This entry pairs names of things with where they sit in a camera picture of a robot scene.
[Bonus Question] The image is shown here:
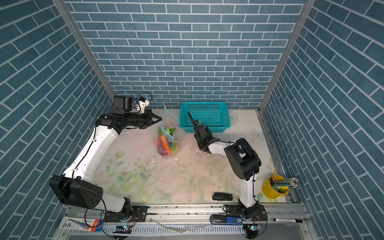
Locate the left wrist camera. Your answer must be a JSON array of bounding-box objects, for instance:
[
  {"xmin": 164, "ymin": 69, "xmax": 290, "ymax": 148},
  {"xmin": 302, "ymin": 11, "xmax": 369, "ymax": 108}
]
[{"xmin": 112, "ymin": 95, "xmax": 150, "ymax": 115}]

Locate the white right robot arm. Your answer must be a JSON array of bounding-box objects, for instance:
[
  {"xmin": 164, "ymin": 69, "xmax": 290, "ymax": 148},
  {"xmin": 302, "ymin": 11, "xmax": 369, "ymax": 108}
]
[{"xmin": 193, "ymin": 120, "xmax": 268, "ymax": 221}]

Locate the orange carrot toy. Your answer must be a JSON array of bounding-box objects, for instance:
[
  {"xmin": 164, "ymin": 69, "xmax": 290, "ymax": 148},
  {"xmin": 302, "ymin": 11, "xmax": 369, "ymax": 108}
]
[{"xmin": 161, "ymin": 136, "xmax": 171, "ymax": 155}]

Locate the aluminium rail base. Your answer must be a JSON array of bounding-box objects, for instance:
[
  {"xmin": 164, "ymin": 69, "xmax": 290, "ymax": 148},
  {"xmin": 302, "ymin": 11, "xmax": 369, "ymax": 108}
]
[{"xmin": 53, "ymin": 203, "xmax": 317, "ymax": 240}]

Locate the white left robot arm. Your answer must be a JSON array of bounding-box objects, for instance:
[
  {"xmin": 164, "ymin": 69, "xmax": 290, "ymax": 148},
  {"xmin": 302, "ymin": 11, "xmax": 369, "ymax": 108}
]
[{"xmin": 49, "ymin": 109, "xmax": 162, "ymax": 217}]

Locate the green leafy vegetable toy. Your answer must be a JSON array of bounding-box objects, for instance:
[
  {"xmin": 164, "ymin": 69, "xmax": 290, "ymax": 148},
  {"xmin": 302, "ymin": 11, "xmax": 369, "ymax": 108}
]
[{"xmin": 166, "ymin": 128, "xmax": 176, "ymax": 136}]

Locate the black marker pen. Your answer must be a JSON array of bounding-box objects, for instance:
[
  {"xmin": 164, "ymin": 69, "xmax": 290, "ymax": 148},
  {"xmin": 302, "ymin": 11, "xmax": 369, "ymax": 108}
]
[{"xmin": 272, "ymin": 218, "xmax": 303, "ymax": 223}]

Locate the blue black device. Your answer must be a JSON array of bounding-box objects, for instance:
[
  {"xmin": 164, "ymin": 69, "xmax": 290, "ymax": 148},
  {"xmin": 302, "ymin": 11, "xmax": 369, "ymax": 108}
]
[{"xmin": 210, "ymin": 215, "xmax": 243, "ymax": 226}]

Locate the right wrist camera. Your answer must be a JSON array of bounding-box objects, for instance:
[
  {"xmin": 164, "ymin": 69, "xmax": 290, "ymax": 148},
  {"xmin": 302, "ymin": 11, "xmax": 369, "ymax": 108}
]
[{"xmin": 192, "ymin": 120, "xmax": 205, "ymax": 130}]

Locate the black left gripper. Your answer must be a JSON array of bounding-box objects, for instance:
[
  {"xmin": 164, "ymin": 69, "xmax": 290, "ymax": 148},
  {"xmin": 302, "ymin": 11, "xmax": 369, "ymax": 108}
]
[{"xmin": 124, "ymin": 109, "xmax": 162, "ymax": 129}]

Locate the black stapler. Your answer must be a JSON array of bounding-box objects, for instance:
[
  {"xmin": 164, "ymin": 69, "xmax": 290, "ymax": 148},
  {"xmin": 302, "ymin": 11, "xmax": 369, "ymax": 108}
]
[{"xmin": 212, "ymin": 192, "xmax": 233, "ymax": 201}]

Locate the red blue printed box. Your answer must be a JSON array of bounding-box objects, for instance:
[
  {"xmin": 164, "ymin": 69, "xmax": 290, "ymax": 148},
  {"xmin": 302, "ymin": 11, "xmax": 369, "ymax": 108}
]
[{"xmin": 59, "ymin": 218, "xmax": 102, "ymax": 233}]

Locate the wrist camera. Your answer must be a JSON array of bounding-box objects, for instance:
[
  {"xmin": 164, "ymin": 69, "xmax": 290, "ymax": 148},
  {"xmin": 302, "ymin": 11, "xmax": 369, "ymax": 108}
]
[
  {"xmin": 112, "ymin": 95, "xmax": 150, "ymax": 115},
  {"xmin": 192, "ymin": 120, "xmax": 205, "ymax": 130}
]

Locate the bundle of pencils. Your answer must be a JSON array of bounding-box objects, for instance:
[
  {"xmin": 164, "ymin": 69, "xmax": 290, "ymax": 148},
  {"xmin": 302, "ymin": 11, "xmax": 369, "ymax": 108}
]
[{"xmin": 274, "ymin": 178, "xmax": 299, "ymax": 190}]

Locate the purple onion toy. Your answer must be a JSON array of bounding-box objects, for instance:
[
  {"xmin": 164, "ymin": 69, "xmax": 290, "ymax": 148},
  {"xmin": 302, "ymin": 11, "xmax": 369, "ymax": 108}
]
[{"xmin": 158, "ymin": 146, "xmax": 169, "ymax": 157}]

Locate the yellow pencil cup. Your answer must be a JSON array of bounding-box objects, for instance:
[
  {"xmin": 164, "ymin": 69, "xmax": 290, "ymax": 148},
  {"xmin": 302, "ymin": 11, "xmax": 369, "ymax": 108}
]
[{"xmin": 262, "ymin": 175, "xmax": 289, "ymax": 200}]

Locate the clear zip top bag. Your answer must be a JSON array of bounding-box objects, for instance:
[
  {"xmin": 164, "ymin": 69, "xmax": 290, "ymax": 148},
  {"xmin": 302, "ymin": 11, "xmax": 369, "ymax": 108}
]
[{"xmin": 157, "ymin": 107, "xmax": 179, "ymax": 158}]

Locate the teal plastic basket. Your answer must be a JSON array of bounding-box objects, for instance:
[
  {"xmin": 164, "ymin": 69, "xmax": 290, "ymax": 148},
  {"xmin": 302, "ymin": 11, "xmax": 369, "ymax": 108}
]
[{"xmin": 179, "ymin": 102, "xmax": 231, "ymax": 133}]

